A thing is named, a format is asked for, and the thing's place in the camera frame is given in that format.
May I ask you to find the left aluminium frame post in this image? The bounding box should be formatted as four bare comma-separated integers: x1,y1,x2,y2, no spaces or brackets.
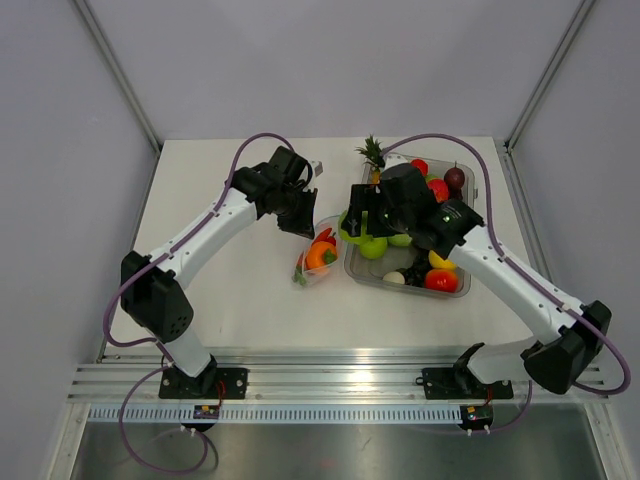
72,0,162,159

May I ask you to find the white slotted cable duct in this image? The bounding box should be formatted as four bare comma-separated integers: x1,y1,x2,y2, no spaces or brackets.
88,403,462,425

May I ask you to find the red tomato with leaves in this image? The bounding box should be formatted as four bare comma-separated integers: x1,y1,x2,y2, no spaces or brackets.
424,269,459,293

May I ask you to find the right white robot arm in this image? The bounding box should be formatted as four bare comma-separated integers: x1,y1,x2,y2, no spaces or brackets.
363,164,611,396

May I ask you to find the orange carrot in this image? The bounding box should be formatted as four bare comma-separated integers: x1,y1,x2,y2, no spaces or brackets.
292,253,307,286

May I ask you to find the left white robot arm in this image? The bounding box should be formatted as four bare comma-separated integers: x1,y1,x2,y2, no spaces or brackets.
117,146,323,399

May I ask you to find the aluminium mounting rail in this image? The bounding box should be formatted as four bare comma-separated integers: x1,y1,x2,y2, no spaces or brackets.
67,347,611,405

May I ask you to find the clear zip top bag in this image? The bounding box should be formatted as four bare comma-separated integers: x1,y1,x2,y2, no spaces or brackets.
291,215,344,288

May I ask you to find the purple cable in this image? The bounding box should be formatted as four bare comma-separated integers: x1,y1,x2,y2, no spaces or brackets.
382,132,632,436
102,131,296,475

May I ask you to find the right aluminium frame post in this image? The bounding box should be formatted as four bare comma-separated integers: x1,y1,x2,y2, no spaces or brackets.
504,0,598,154

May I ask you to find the pineapple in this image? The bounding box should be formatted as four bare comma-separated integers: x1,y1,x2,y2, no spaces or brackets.
355,135,386,184

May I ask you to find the purple passion fruit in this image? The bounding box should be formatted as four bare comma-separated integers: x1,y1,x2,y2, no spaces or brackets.
443,163,466,190

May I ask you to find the red apple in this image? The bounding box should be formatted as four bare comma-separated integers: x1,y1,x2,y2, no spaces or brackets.
410,158,429,177

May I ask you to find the clear plastic food bin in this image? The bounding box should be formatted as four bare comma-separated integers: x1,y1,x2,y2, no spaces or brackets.
344,153,478,298

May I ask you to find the red chili pepper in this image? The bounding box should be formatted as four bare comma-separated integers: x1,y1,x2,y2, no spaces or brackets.
312,228,337,246

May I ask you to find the green apple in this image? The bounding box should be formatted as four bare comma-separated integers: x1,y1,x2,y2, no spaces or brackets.
338,210,373,245
358,237,388,260

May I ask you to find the green pear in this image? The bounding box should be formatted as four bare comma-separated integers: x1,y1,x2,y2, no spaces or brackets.
388,234,412,247

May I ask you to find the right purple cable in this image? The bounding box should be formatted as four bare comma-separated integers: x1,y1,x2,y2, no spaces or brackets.
382,132,632,436

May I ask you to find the white egg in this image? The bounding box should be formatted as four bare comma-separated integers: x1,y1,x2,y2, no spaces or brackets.
382,271,405,285

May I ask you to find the purple grape bunch top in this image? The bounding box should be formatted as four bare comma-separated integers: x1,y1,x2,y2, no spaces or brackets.
449,189,464,201

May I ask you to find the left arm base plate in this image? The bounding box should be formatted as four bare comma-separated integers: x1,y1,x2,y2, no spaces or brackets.
158,367,249,400

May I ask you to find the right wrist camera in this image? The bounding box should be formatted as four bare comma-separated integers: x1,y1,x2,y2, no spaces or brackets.
384,153,410,170

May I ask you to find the dark grape bunch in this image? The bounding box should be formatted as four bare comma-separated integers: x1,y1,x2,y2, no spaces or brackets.
401,256,432,288

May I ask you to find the yellow lemon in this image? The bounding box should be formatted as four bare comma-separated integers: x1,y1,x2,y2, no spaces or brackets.
428,250,457,271

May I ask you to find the green apple front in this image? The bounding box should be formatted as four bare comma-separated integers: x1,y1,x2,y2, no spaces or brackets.
358,237,388,260

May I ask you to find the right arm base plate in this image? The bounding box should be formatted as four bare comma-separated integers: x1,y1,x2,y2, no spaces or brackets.
415,367,514,401

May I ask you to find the red pomegranate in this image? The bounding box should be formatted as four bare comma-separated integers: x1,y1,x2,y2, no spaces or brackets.
427,178,450,203

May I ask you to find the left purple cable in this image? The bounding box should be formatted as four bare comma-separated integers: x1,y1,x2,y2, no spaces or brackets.
102,131,296,475

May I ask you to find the aluminium frame post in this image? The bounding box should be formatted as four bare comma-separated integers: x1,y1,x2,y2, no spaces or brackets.
72,0,162,159
504,0,598,154

